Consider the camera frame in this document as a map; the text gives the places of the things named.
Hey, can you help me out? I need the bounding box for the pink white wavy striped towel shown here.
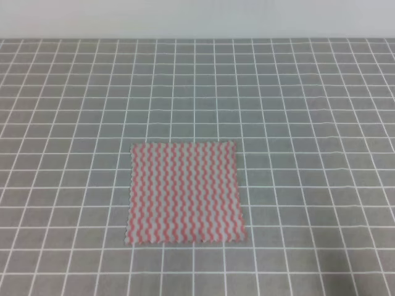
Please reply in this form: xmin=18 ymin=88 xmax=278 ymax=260
xmin=125 ymin=141 xmax=247 ymax=245

